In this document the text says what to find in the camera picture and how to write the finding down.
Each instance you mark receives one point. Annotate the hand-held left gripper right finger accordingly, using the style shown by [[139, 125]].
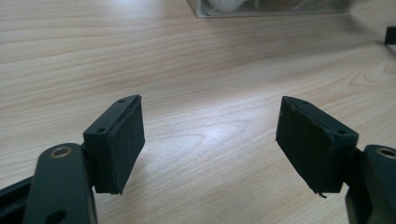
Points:
[[311, 146]]

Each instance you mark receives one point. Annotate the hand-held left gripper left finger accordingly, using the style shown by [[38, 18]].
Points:
[[116, 146]]

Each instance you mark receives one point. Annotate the black object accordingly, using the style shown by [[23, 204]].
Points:
[[390, 35]]

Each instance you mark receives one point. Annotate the clear plastic box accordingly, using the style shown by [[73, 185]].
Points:
[[271, 7]]

